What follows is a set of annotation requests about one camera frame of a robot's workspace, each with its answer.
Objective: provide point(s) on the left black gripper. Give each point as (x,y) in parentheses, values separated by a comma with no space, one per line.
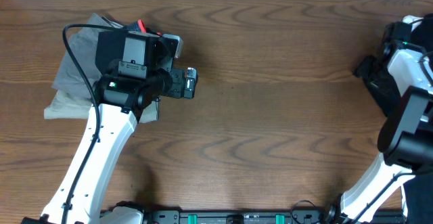
(176,88)

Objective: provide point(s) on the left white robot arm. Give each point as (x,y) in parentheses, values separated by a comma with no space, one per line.
(81,193)

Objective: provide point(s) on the black shorts red waistband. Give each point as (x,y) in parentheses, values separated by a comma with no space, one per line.
(132,51)

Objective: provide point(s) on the grey folded shorts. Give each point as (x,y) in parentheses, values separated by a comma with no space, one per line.
(79,83)

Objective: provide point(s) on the white garment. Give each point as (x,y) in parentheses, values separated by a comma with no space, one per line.
(414,21)

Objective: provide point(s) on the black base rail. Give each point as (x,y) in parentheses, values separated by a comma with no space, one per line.
(180,217)

